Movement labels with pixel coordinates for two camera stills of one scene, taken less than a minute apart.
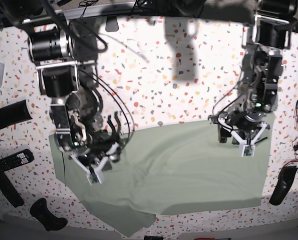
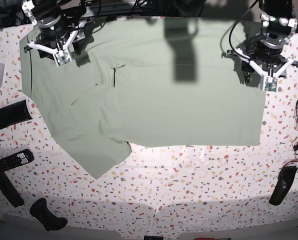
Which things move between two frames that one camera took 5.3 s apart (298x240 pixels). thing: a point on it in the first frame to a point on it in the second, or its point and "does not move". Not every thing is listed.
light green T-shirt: x=159 y=171 to x=151 y=82
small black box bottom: x=153 y=238 does not move
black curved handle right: x=285 y=179 does not move
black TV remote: x=21 y=158 does not move
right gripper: x=246 y=126 to x=265 y=56
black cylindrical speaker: x=8 y=116 does not move
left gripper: x=91 y=159 to x=56 y=35
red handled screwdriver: x=204 y=238 does not move
